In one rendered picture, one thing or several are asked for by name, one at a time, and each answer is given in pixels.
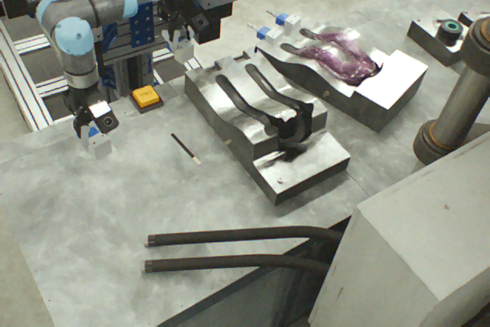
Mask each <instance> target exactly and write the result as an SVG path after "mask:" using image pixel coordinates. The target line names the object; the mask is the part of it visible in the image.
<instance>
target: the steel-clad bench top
mask: <svg viewBox="0 0 490 327"><path fill-rule="evenodd" d="M482 3H485V4H487V5H488V6H490V0H384V1H382V2H378V3H377V4H374V5H371V6H368V7H366V8H363V9H360V10H358V11H354V12H353V13H351V14H348V15H345V16H342V17H340V18H336V19H335V20H332V21H329V22H326V23H324V24H323V25H325V26H327V25H328V26H339V27H348V28H351V29H353V30H354V31H356V32H357V33H359V34H360V35H361V36H362V37H363V38H365V39H366V40H367V41H368V42H369V43H371V44H372V45H373V46H374V47H376V48H377V49H378V50H379V51H381V52H382V53H384V54H386V55H388V56H390V55H392V54H393V53H394V52H395V51H396V50H398V51H400V52H402V53H404V54H405V55H407V56H409V57H412V58H413V59H414V60H417V61H419V62H420V63H422V64H424V65H426V66H428V67H429V68H428V70H427V72H426V74H425V76H424V78H423V81H422V83H421V84H420V88H419V89H418V91H417V92H416V93H415V94H414V95H413V96H412V97H411V99H410V100H409V101H408V102H407V103H406V104H405V105H404V106H403V107H402V109H401V110H400V111H399V112H398V113H397V114H396V115H395V116H394V117H393V119H392V120H391V121H390V122H389V123H388V124H387V125H386V126H385V127H384V128H383V129H382V130H381V131H380V132H379V133H376V132H375V131H373V130H371V129H369V128H368V127H366V126H365V125H363V124H361V123H360V122H358V121H357V120H355V119H353V118H351V117H350V116H348V115H347V114H345V113H343V112H342V111H341V110H338V109H337V108H336V107H334V106H333V105H331V104H330V103H328V102H326V101H324V100H323V99H321V98H320V97H318V96H316V95H315V94H314V93H311V92H310V91H308V90H307V89H305V88H302V87H300V86H299V85H297V84H296V83H293V82H292V81H291V80H289V79H287V78H286V77H284V76H283V75H282V74H280V75H281V76H282V77H283V79H284V81H286V82H287V83H288V85H290V86H291V87H292V88H294V89H297V90H300V91H302V92H305V93H308V94H310V95H312V96H314V97H316V98H317V99H318V100H319V101H320V102H321V103H322V104H323V105H324V106H325V108H326V109H327V110H328V117H327V122H326V129H327V130H328V133H329V134H330V135H331V136H332V137H333V138H334V139H336V141H337V142H338V144H339V145H340V146H341V147H342V148H343V149H344V150H345V151H346V152H347V153H348V154H349V155H350V156H351V157H350V159H349V162H348V165H347V168H346V169H345V170H344V171H342V172H339V173H338V174H337V175H334V176H332V177H331V178H328V179H326V180H325V181H323V182H321V183H319V184H317V185H315V186H313V187H311V188H309V189H306V190H304V191H302V192H300V193H298V194H297V195H294V196H292V197H291V198H288V199H287V200H285V201H284V202H282V203H280V204H278V205H276V206H274V204H273V203H272V202H271V200H270V199H268V197H267V196H266V194H265V193H264V192H263V190H262V189H261V188H260V187H259V186H258V185H257V184H256V182H255V181H254V180H253V179H252V178H251V176H250V175H249V174H248V172H247V171H246V170H245V168H244V167H243V166H242V165H241V164H240V162H239V161H238V160H237V158H236V157H235V156H234V154H233V153H232V151H231V150H230V149H229V147H228V146H227V145H225V144H224V141H223V139H221V138H220V136H219V135H218V134H217V133H216V132H215V131H214V129H213V128H212V127H211V125H210V124H209V123H208V121H207V120H206V119H205V118H204V117H203V115H202V114H201V113H200V111H199V110H198V109H197V107H196V106H195V105H194V104H193V103H192V102H191V100H190V99H189V98H188V96H187V95H186V94H185V76H183V77H179V78H177V79H175V80H171V81H169V82H167V83H164V84H161V85H158V86H157V87H153V88H154V89H155V91H156V92H157V93H158V95H159V96H160V97H161V98H162V100H163V101H164V106H161V107H159V108H157V109H154V110H151V111H148V112H147V113H143V114H141V115H140V114H139V112H138V110H137V109H136V108H135V107H134V105H133V104H132V102H131V101H130V99H129V96H127V97H125V98H122V99H121V100H117V101H115V102H112V103H109V105H110V107H111V108H112V109H113V112H114V114H115V116H116V118H117V119H118V120H119V126H118V127H117V128H116V129H114V130H113V131H112V132H110V133H109V135H108V137H109V138H110V139H111V143H112V148H113V152H111V153H110V154H108V155H106V156H105V157H103V158H101V159H99V160H98V161H96V160H95V159H94V158H93V157H92V155H91V154H90V153H89V151H88V147H84V146H83V145H82V144H81V143H80V141H79V139H78V138H77V135H76V133H75V132H74V131H73V129H72V127H71V123H72V122H73V121H74V119H75V116H74V117H72V118H69V119H66V120H64V121H61V122H59V123H55V124H54V125H51V126H48V127H45V128H43V129H39V130H37V131H36V132H32V133H30V134H27V135H25V136H22V137H19V138H15V139H12V140H9V141H7V142H3V143H1V144H0V206H1V208H2V211H3V213H4V215H5V216H6V219H7V221H8V223H9V225H10V228H11V230H12V232H13V234H14V236H15V239H16V241H17V243H18V246H19V247H20V249H21V252H22V254H23V256H24V259H25V261H26V263H27V265H28V268H29V270H30V271H31V274H32V276H33V278H34V281H35V282H36V285H37V287H38V289H39V291H40V294H41V296H42V298H43V300H44V303H45V304H46V306H47V309H48V311H49V313H50V314H51V318H52V319H53V321H54V324H55V326H56V327H157V326H158V325H161V324H162V323H163V322H166V321H168V320H169V319H170V318H172V317H173V316H176V315H177V314H179V313H180V312H183V311H185V310H186V309H188V308H190V307H191V306H193V305H195V304H196V303H198V302H200V301H202V300H203V299H206V298H208V297H209V296H211V295H213V294H214V293H216V292H218V291H219V290H221V289H223V288H225V287H226V286H229V285H230V284H231V283H233V282H235V281H236V280H238V279H240V278H242V277H243V276H246V275H247V274H248V273H251V272H253V271H254V270H256V269H258V268H259V267H235V268H222V269H207V270H179V271H165V272H151V273H142V272H141V270H140V262H141V260H157V259H171V258H185V257H212V256H226V255H240V254H254V253H274V254H284V253H286V252H287V251H288V250H291V249H292V248H294V247H296V246H299V245H300V244H303V243H304V242H306V241H307V240H310V239H309V238H289V239H277V240H252V241H238V242H225V243H206V244H186V245H174V246H160V247H145V246H144V243H143V238H144V236H145V235H150V234H174V233H186V232H199V231H224V230H236V229H248V228H261V227H285V226H313V227H323V228H328V229H329V228H330V227H333V226H334V225H336V224H338V223H339V222H341V221H343V220H344V219H345V218H347V217H349V216H351V215H352V213H353V211H354V208H355V206H356V205H357V204H359V203H361V202H362V201H364V200H366V199H368V198H370V197H371V196H373V195H376V194H378V193H380V192H382V191H383V190H385V189H387V188H389V187H390V186H392V185H395V184H396V183H398V182H399V181H402V180H403V179H405V178H407V177H408V176H409V174H410V172H411V170H412V168H413V166H414V164H415V162H416V160H417V159H418V158H417V156H416V154H415V152H414V150H413V141H414V139H415V138H416V136H417V133H418V130H419V128H420V127H421V126H422V124H424V123H425V122H426V121H428V120H431V119H438V117H439V115H440V113H441V111H442V109H443V107H444V105H445V103H446V101H447V99H448V97H449V95H450V93H451V92H452V89H453V87H454V86H455V84H456V81H457V80H458V78H459V75H460V74H461V72H462V69H464V67H465V65H466V62H465V61H464V60H460V61H458V62H456V63H454V64H452V65H450V66H448V67H446V66H443V65H442V64H441V63H440V62H439V61H438V60H436V59H435V58H434V57H433V56H431V55H430V54H429V53H428V52H426V51H425V50H424V49H423V48H421V46H419V45H418V44H417V43H416V42H415V41H413V40H412V39H411V38H409V37H408V36H407V32H408V30H409V27H410V24H411V22H412V20H413V19H415V18H418V17H420V16H422V15H425V14H428V13H430V12H432V11H435V10H437V9H440V8H442V9H444V10H445V11H447V12H448V13H449V14H450V15H451V16H453V17H454V18H455V19H457V20H458V17H459V15H460V13H461V12H462V11H465V10H467V9H470V8H472V7H475V6H477V5H480V4H482ZM172 133H174V134H175V135H176V136H177V137H178V139H180V140H181V141H182V142H183V143H184V144H185V146H186V147H187V149H188V150H189V151H190V152H191V153H192V154H193V155H194V156H195V157H196V158H197V159H198V161H199V162H200V163H201V164H200V165H198V164H197V163H196V162H195V161H194V160H193V158H192V157H190V155H189V154H188V153H187V152H186V151H185V149H184V148H183V147H182V146H181V145H180V144H179V143H178V142H177V141H176V140H175V139H174V138H173V137H172V136H171V134H172Z"/></svg>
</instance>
